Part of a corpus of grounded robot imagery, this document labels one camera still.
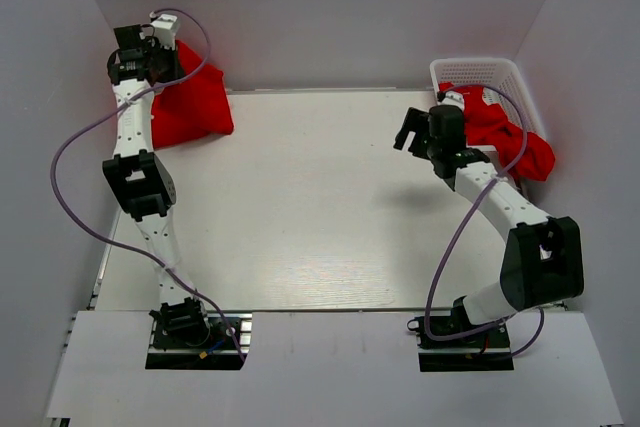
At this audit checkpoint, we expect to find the red t shirt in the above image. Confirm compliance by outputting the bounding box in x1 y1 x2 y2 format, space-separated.
454 87 556 182
151 63 234 150

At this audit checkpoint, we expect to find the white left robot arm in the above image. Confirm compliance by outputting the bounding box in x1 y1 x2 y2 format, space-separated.
102 14 212 346

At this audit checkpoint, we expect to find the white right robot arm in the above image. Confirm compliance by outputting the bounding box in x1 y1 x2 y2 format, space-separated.
394 105 585 346

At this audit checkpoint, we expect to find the red t shirt in basket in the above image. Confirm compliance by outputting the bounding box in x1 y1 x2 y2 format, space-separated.
454 87 556 182

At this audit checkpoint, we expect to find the white plastic laundry basket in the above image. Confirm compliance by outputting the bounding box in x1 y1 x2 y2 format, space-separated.
429 57 546 146

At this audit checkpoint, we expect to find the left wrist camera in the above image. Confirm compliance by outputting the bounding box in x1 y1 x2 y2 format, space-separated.
150 12 180 50

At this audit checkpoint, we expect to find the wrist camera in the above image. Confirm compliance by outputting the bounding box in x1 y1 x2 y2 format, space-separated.
150 12 180 50
436 90 465 110

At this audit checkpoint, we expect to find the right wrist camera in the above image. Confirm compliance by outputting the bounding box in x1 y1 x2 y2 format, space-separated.
436 90 465 110

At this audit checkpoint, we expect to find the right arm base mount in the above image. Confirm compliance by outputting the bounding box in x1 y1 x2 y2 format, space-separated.
406 316 514 373

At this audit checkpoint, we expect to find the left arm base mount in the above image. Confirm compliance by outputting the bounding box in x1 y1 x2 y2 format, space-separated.
145 313 253 371

